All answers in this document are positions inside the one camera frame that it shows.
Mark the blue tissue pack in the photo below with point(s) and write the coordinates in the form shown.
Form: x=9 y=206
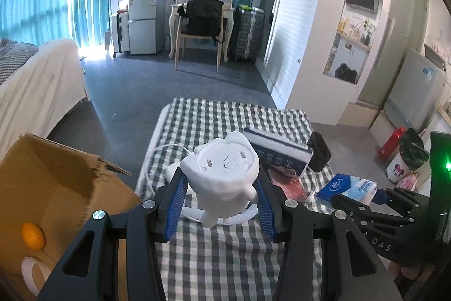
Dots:
x=340 y=188

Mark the white tape roll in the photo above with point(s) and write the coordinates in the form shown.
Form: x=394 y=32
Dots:
x=30 y=274

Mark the pink printed bag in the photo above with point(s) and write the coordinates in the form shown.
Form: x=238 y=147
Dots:
x=408 y=181

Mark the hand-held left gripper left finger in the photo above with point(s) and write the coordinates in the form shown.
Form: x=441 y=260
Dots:
x=176 y=205

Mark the blue and white box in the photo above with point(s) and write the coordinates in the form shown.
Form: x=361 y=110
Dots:
x=278 y=154

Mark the white vanity desk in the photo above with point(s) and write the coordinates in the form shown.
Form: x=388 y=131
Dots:
x=229 y=4

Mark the red bottle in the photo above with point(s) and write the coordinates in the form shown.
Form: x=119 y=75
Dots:
x=391 y=144

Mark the person's right hand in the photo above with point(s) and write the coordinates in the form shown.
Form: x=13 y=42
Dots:
x=407 y=274

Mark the black kitchen bag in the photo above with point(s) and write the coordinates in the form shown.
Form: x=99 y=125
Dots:
x=347 y=73

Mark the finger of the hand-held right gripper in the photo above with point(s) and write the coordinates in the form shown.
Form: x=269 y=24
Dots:
x=366 y=211
x=398 y=196

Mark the bed with beige cover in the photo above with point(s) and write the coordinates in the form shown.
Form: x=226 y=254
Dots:
x=38 y=86

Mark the white cat-shaped desk fan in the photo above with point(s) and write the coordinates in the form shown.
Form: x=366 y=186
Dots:
x=222 y=177

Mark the white louvered sliding door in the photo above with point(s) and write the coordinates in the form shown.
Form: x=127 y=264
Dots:
x=296 y=40

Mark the bin with black liner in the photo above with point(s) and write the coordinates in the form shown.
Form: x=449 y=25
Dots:
x=412 y=153

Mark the white suitcase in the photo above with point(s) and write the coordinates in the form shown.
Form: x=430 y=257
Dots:
x=119 y=33

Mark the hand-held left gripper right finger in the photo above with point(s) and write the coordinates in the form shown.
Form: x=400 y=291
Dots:
x=266 y=213

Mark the red rose-print notebook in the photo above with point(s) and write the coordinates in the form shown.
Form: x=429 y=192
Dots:
x=289 y=185

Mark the yellow bottle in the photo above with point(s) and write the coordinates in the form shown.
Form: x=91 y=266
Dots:
x=342 y=26

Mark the grey patterned blanket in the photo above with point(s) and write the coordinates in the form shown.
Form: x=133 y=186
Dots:
x=14 y=57

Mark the black suitcase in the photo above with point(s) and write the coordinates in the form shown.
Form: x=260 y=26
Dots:
x=246 y=34

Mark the orange fruit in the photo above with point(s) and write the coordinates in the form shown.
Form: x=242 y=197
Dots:
x=33 y=235

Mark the black pouch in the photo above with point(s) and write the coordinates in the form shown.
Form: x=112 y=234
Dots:
x=319 y=153

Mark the wooden chair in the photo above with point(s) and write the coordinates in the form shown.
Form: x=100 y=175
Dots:
x=197 y=38

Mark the brown cardboard box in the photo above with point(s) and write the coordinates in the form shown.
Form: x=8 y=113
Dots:
x=53 y=174

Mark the grey mini fridge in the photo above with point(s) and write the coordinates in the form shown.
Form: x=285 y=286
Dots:
x=142 y=26

